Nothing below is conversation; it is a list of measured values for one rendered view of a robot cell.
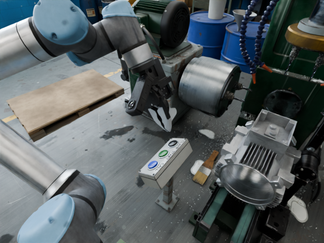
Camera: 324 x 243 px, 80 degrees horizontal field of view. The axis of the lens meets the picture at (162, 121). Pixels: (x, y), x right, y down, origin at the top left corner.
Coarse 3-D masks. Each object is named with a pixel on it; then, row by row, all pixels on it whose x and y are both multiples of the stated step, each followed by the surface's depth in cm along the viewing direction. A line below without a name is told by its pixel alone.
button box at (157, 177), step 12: (180, 144) 58; (156, 156) 58; (168, 156) 55; (180, 156) 57; (144, 168) 55; (156, 168) 52; (168, 168) 54; (144, 180) 55; (156, 180) 50; (168, 180) 53
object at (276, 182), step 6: (246, 126) 65; (294, 138) 59; (294, 144) 58; (228, 156) 54; (234, 156) 54; (228, 162) 54; (234, 162) 53; (216, 180) 63; (270, 180) 49; (276, 180) 48; (282, 180) 49; (222, 186) 62; (276, 186) 48; (282, 186) 48
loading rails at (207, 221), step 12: (216, 192) 64; (228, 192) 64; (216, 204) 61; (252, 204) 61; (192, 216) 68; (204, 216) 58; (216, 216) 65; (228, 216) 65; (240, 216) 59; (252, 216) 58; (204, 228) 56; (228, 228) 64; (240, 228) 56; (252, 228) 55; (204, 240) 63; (228, 240) 60; (240, 240) 53
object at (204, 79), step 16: (192, 64) 85; (208, 64) 81; (224, 64) 80; (192, 80) 82; (208, 80) 78; (224, 80) 76; (192, 96) 84; (208, 96) 79; (224, 96) 80; (208, 112) 85
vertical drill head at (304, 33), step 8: (320, 0) 54; (320, 8) 55; (312, 16) 57; (320, 16) 55; (296, 24) 65; (304, 24) 58; (312, 24) 57; (320, 24) 56; (288, 32) 61; (296, 32) 58; (304, 32) 58; (312, 32) 56; (320, 32) 55; (288, 40) 62; (296, 40) 59; (304, 40) 57; (312, 40) 55; (320, 40) 54; (296, 48) 61; (304, 48) 58; (312, 48) 56; (320, 48) 55; (296, 56) 62; (320, 56) 59; (288, 64) 65; (320, 64) 60
